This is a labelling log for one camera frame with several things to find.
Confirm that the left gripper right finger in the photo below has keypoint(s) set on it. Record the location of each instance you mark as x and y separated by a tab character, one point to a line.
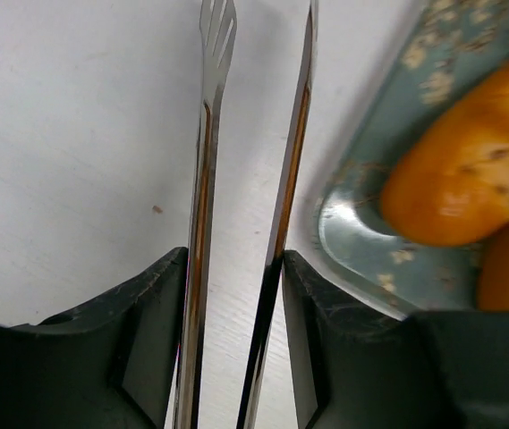
354	367

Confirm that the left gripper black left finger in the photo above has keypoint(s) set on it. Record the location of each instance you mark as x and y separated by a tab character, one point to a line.
107	363

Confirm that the long baguette bread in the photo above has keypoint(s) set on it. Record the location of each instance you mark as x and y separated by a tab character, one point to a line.
452	187

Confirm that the metal tongs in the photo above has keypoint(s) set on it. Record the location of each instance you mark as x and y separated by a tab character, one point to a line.
218	26

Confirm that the metal baking tray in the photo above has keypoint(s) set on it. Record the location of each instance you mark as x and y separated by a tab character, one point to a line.
445	49

